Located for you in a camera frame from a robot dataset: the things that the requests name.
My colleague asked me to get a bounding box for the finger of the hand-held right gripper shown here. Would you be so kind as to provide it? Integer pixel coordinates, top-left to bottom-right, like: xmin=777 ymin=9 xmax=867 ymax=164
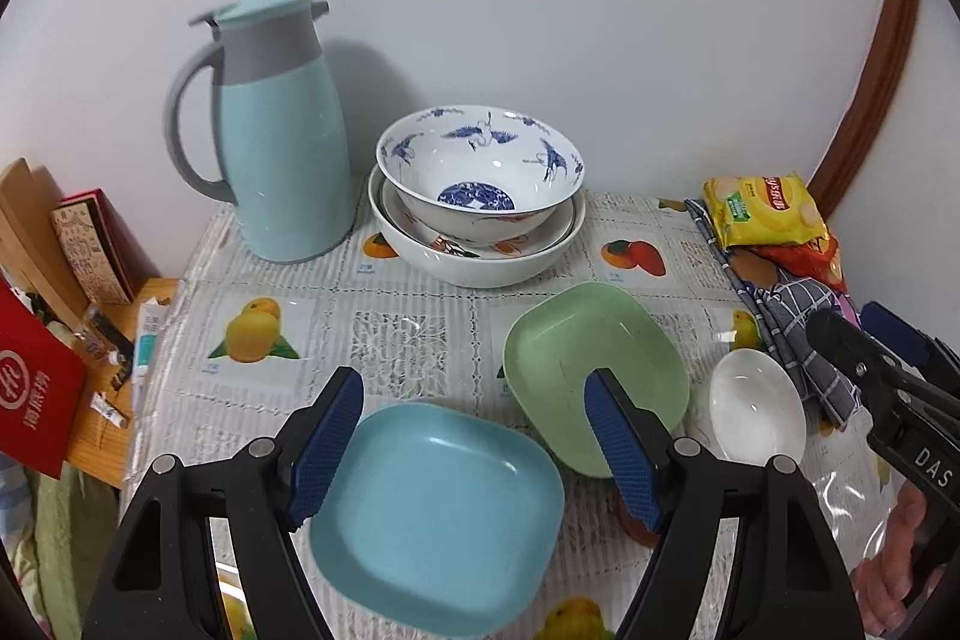
xmin=860 ymin=301 xmax=960 ymax=386
xmin=805 ymin=308 xmax=912 ymax=408

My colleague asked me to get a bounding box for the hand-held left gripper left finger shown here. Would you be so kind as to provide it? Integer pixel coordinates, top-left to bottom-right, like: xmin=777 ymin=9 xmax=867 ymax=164
xmin=82 ymin=366 xmax=366 ymax=640

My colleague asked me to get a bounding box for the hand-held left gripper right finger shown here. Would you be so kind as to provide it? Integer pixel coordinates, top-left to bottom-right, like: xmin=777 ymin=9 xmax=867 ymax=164
xmin=583 ymin=368 xmax=867 ymax=640

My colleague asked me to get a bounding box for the small plain white bowl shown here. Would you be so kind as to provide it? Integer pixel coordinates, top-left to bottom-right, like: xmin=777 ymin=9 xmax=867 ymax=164
xmin=709 ymin=347 xmax=809 ymax=462

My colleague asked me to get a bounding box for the light blue plate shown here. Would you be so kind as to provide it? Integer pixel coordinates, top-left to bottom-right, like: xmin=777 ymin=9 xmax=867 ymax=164
xmin=309 ymin=401 xmax=566 ymax=617

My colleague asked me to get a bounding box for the green plate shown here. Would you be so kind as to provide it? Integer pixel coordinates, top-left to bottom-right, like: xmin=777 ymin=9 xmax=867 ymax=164
xmin=502 ymin=281 xmax=691 ymax=480

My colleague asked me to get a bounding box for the large white bowl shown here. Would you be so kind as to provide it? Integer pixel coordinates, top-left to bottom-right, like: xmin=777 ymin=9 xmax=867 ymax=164
xmin=367 ymin=164 xmax=588 ymax=289

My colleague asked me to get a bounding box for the red print white bowl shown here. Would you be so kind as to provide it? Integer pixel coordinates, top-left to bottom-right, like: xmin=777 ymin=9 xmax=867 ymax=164
xmin=377 ymin=179 xmax=587 ymax=260

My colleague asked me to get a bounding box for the blue crane print bowl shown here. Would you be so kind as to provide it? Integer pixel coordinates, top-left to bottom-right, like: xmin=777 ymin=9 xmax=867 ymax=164
xmin=375 ymin=104 xmax=587 ymax=234

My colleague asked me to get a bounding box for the person's right hand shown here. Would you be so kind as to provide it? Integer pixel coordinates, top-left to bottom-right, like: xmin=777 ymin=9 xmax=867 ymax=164
xmin=855 ymin=482 xmax=944 ymax=637

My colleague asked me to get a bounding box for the grey checked cloth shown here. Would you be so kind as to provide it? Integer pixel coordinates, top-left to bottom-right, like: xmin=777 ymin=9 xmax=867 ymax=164
xmin=684 ymin=199 xmax=863 ymax=435

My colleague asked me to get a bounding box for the red chip bag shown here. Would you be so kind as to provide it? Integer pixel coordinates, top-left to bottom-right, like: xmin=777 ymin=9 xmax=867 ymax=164
xmin=750 ymin=233 xmax=848 ymax=295

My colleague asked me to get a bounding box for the fruit print tablecloth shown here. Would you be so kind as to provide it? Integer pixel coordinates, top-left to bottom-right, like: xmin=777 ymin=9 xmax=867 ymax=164
xmin=124 ymin=190 xmax=923 ymax=640

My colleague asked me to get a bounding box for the yellow chip bag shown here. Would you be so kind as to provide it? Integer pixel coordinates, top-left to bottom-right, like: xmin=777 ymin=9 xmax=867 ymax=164
xmin=703 ymin=173 xmax=830 ymax=250

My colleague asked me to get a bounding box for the white and teal tube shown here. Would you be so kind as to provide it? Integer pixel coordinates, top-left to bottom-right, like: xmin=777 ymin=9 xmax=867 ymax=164
xmin=131 ymin=299 xmax=170 ymax=386

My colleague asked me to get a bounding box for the small white tube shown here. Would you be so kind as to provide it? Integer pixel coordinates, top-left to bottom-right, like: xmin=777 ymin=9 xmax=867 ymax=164
xmin=91 ymin=391 xmax=128 ymax=428

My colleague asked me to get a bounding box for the wooden side table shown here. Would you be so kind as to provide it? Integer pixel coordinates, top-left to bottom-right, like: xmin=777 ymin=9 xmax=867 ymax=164
xmin=64 ymin=278 xmax=181 ymax=491

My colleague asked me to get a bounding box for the green blanket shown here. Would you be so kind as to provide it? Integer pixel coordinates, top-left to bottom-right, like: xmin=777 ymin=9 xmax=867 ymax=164
xmin=26 ymin=464 xmax=125 ymax=640

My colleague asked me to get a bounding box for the light blue thermos jug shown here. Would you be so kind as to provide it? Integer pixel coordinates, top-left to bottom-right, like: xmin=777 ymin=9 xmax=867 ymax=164
xmin=165 ymin=0 xmax=357 ymax=265

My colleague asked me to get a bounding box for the red box with white logo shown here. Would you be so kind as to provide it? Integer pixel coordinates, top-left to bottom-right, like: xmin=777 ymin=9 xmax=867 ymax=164
xmin=0 ymin=284 xmax=89 ymax=480

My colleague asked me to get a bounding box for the red box with patterned side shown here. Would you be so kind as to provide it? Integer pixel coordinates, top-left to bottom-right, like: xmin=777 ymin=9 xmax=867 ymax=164
xmin=51 ymin=188 xmax=158 ymax=305

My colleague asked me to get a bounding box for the wooden board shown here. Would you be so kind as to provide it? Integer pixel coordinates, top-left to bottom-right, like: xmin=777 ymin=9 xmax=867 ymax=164
xmin=0 ymin=158 xmax=87 ymax=326

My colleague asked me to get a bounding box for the brown wooden door frame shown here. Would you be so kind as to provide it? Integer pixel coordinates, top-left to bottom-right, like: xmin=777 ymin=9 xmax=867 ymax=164
xmin=808 ymin=0 xmax=923 ymax=229

